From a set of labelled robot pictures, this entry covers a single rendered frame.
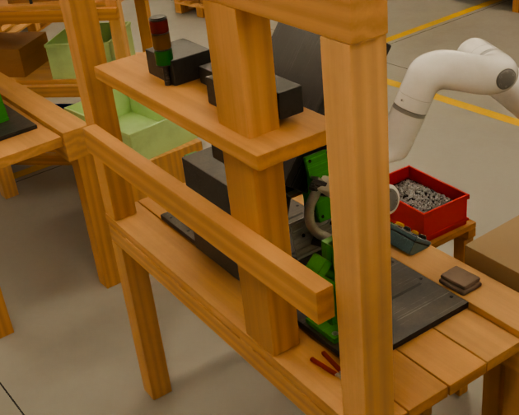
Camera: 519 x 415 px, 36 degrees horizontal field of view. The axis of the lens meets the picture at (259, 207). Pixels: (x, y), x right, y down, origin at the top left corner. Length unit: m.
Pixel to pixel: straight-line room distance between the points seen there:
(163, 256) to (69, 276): 1.74
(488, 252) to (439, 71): 0.71
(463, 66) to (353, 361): 0.77
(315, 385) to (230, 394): 1.35
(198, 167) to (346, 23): 1.11
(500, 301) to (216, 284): 0.86
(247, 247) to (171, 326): 1.94
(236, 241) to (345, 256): 0.40
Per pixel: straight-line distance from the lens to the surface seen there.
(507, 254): 2.56
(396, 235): 2.63
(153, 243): 2.84
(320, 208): 2.45
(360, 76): 1.53
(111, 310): 4.11
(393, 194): 2.16
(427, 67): 2.07
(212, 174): 2.43
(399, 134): 2.11
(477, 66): 2.08
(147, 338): 3.33
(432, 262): 2.57
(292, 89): 1.93
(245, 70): 1.84
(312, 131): 1.91
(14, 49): 5.24
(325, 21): 1.54
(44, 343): 4.01
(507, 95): 2.23
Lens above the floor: 2.32
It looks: 29 degrees down
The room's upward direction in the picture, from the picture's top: 6 degrees counter-clockwise
